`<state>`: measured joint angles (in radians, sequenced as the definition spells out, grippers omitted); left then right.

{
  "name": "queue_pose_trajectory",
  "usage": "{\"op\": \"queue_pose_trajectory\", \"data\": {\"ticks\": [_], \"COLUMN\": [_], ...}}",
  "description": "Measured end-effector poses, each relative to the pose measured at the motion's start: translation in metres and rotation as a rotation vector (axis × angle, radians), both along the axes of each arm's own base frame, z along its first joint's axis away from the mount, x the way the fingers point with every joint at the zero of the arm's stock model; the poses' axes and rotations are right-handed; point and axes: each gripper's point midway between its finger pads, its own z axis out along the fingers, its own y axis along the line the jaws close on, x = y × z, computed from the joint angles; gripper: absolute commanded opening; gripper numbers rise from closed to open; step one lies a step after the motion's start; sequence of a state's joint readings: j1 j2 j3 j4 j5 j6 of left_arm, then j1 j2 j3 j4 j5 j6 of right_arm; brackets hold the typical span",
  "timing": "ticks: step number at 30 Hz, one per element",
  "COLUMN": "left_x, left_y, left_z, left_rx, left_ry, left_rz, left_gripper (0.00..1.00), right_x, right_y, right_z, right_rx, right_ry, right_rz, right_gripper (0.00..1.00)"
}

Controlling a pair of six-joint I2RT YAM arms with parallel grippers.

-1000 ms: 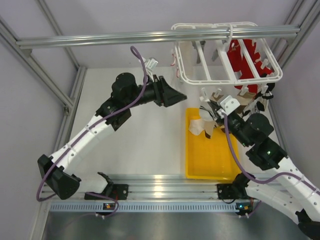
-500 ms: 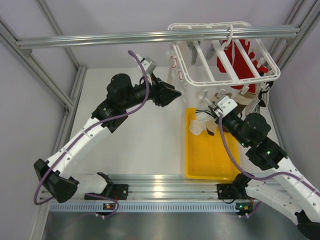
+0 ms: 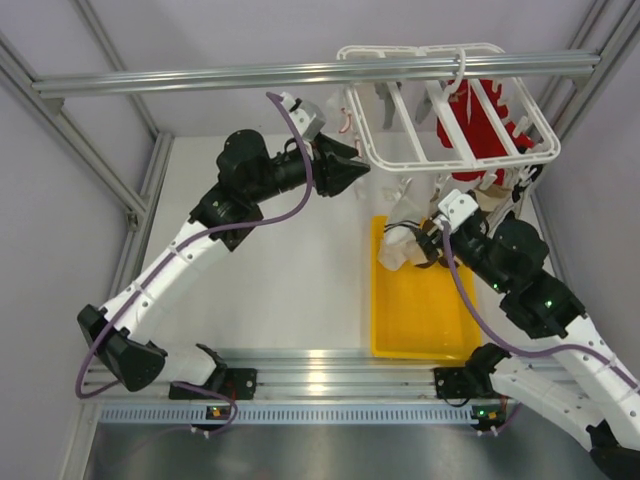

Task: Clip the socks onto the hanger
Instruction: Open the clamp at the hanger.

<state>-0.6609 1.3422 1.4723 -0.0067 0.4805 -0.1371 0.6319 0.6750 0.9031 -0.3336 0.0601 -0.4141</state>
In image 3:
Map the white striped sock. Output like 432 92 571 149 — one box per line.
380 195 433 254
377 228 426 271

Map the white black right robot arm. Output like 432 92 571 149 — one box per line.
416 212 639 479

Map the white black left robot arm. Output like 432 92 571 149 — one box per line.
77 129 370 397

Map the yellow plastic tray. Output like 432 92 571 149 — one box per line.
370 216 482 365

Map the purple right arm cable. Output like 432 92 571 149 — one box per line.
439 219 640 396

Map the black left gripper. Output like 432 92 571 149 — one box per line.
247 132 369 203

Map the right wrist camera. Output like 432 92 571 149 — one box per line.
434 189 479 232

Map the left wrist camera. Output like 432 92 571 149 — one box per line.
280 92 326 142

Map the white plastic clip hanger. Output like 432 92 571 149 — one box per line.
337 43 561 183

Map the red christmas sock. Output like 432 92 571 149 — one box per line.
449 79 534 159

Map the grey sock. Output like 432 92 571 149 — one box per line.
374 83 396 130

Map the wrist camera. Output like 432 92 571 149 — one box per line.
434 189 479 232
280 92 326 142

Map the brown beige sock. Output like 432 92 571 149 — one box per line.
473 184 514 217

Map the slotted cable duct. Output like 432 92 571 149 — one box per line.
99 403 504 425

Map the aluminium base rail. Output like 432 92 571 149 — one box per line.
79 347 581 404

